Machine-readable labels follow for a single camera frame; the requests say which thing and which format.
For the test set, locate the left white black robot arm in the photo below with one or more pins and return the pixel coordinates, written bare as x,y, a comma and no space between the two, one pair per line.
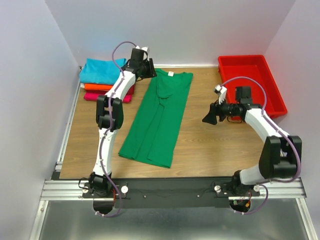
110,116

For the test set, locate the red plastic bin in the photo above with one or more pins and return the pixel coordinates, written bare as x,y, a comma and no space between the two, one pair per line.
250,71

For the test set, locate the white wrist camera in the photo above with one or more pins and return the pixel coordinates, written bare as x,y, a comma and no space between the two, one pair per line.
146,51
221,91

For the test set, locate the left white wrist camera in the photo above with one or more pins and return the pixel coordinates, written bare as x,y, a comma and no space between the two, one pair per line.
146,51

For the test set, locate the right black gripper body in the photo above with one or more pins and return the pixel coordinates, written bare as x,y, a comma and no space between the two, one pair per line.
225,110

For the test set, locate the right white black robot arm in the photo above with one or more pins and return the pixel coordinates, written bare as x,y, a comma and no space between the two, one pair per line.
280,159

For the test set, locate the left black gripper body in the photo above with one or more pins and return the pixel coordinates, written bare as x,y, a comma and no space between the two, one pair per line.
145,69

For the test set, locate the folded pink t shirt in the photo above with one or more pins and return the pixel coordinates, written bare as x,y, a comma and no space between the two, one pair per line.
93,96

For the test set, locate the folded dark red t shirt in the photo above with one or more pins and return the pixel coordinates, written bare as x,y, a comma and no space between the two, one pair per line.
131,90

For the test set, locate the folded orange t shirt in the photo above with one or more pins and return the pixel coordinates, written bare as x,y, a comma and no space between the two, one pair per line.
97,87

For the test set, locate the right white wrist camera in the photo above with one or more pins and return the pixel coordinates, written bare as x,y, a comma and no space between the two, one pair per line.
221,91

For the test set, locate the green t shirt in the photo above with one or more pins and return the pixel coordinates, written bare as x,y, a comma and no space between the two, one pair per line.
153,134

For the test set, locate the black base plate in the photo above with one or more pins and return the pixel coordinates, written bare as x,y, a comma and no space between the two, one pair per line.
168,193

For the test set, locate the folded cyan t shirt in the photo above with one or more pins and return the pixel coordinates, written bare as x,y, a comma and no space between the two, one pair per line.
99,72

